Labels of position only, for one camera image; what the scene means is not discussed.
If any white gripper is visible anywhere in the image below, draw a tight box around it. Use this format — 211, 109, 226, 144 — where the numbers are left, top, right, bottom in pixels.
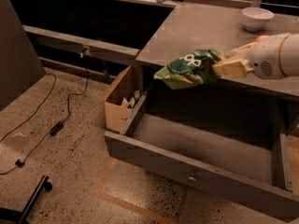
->
212, 33, 291, 79

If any green rice chip bag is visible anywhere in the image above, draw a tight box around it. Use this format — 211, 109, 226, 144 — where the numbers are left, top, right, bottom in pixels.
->
153, 49, 228, 90

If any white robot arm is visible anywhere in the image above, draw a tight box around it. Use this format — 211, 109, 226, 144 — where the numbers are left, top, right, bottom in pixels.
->
213, 33, 299, 79

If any open grey top drawer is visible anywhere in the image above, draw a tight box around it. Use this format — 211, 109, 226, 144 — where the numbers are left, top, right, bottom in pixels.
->
105, 81, 299, 222

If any silver round drawer knob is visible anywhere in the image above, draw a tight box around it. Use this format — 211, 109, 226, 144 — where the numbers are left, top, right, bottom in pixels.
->
188, 176, 196, 184

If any red apple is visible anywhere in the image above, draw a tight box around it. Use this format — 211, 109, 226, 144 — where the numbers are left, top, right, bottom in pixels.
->
254, 35, 269, 42

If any white ceramic bowl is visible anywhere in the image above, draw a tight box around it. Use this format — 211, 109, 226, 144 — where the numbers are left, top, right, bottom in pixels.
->
242, 7, 274, 31

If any open cardboard box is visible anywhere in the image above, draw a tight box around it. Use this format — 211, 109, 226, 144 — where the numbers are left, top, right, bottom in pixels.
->
104, 65, 141, 133

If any grey panel at left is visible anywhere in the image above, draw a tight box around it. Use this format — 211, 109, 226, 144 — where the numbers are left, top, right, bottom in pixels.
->
0, 0, 46, 110

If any black wheeled stand leg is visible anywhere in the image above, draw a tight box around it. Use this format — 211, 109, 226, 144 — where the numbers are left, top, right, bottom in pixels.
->
0, 175, 52, 224

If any black power adapter cable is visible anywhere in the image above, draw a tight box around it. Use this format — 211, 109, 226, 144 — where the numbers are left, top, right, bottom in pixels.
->
0, 46, 92, 176

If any grey wall rail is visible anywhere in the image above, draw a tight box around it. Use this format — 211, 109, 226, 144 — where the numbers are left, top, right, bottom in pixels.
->
23, 25, 139, 65

